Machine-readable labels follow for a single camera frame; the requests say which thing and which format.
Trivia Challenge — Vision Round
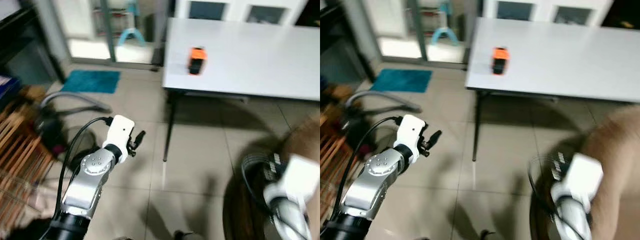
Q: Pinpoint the black side cabinet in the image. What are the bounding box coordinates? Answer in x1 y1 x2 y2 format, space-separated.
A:
320 2 375 87
0 4 67 87

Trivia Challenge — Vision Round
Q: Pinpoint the black vacuum cleaner body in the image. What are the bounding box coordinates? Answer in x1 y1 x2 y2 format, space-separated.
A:
334 112 401 166
34 112 101 168

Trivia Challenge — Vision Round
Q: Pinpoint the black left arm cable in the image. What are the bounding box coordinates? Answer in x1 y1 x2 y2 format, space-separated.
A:
332 116 402 223
49 116 114 226

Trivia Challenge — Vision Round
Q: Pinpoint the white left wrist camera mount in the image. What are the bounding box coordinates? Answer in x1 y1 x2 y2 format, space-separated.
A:
393 113 427 151
102 114 136 151

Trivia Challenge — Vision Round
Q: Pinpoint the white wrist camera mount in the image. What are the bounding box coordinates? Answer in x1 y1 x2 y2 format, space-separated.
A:
279 154 321 202
393 113 427 151
562 152 605 207
102 114 136 151

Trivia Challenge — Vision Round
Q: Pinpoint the teal floor mat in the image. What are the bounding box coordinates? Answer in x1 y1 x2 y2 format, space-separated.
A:
60 69 121 95
370 68 433 94

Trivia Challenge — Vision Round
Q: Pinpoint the wooden slatted rack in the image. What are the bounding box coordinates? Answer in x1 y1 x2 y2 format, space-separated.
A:
0 86 56 237
320 85 362 226

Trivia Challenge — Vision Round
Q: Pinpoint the white table with black legs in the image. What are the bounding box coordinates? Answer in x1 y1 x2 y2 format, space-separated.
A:
162 17 321 163
465 17 640 163

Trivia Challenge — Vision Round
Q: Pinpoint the brown round sofa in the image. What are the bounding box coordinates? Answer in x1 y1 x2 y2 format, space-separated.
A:
530 104 640 240
224 117 321 240

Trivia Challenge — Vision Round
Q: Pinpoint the orange and black device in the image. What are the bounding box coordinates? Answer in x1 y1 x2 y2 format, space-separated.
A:
188 47 208 76
490 46 510 76

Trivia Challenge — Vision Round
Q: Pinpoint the light blue plastic stool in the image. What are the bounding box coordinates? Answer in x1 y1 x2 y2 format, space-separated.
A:
430 0 459 47
119 0 147 48

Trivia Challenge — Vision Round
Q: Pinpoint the glass sliding door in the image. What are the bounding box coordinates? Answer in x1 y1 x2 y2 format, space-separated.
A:
361 0 472 66
49 0 169 67

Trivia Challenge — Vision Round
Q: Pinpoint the grey vacuum hose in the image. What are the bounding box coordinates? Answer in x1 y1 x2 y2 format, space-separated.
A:
39 92 112 119
344 90 422 116

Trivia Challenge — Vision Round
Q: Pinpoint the white cabinet with glass panes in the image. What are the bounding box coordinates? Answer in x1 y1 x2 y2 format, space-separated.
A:
482 0 616 28
174 0 309 27

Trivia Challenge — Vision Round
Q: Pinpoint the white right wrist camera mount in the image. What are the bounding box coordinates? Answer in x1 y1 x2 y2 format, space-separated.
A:
562 152 605 207
279 154 321 202

